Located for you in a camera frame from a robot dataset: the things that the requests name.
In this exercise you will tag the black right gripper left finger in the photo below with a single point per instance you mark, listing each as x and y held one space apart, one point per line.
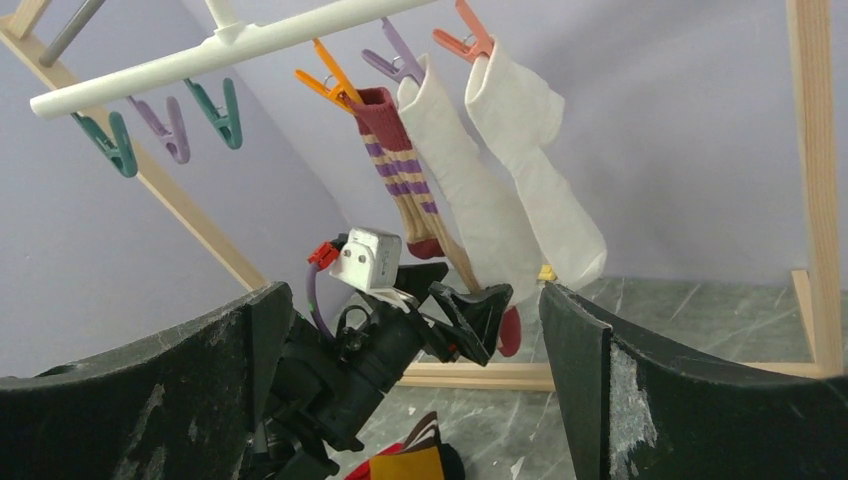
179 404

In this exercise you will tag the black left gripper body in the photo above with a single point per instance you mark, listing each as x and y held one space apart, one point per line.
323 391

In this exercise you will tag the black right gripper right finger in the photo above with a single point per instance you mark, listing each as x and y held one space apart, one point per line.
638 405

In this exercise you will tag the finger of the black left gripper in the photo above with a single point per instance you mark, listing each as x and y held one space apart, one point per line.
415 279
474 320

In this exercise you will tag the red sock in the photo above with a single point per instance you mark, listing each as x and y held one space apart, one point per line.
363 470

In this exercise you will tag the beige purple striped sock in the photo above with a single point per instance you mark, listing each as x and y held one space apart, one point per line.
397 172

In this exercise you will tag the mustard yellow striped sock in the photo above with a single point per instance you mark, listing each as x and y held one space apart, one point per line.
419 457

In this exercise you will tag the black sock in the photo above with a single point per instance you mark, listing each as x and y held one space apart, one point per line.
452 465

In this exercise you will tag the white plastic clip hanger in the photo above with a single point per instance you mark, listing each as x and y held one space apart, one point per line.
247 41

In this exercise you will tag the wooden drying rack frame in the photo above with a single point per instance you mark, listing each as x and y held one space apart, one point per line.
817 287

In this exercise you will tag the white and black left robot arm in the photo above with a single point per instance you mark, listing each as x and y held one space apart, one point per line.
254 466

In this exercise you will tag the white sock left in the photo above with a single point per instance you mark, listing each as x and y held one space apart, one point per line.
433 125

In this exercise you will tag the white sock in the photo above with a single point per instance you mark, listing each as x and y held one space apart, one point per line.
518 116
433 125

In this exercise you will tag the white sock right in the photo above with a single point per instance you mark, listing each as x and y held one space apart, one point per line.
518 116

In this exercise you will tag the purple clip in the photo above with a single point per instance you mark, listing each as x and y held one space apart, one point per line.
172 133
402 65

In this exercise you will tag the teal clip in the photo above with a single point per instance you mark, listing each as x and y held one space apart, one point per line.
117 148
225 120

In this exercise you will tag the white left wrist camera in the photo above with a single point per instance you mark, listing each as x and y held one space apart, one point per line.
368 260

